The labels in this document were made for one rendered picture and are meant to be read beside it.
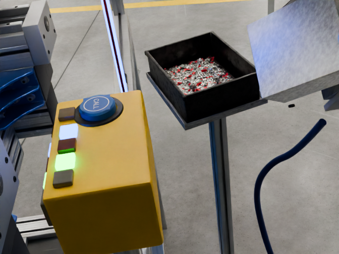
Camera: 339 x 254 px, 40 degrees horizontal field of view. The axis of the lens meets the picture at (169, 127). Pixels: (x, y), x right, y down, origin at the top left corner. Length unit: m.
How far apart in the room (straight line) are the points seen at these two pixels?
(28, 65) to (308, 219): 1.19
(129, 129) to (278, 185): 1.49
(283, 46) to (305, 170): 1.29
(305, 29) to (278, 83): 0.09
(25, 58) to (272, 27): 0.51
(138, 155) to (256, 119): 1.85
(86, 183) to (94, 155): 0.04
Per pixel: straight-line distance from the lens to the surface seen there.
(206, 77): 1.02
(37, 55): 1.02
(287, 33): 0.77
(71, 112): 0.52
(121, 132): 0.48
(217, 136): 1.00
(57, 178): 0.44
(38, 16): 1.02
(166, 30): 3.19
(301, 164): 2.04
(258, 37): 0.79
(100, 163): 0.45
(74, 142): 0.48
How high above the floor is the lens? 1.36
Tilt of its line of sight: 37 degrees down
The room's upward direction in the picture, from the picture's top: 9 degrees counter-clockwise
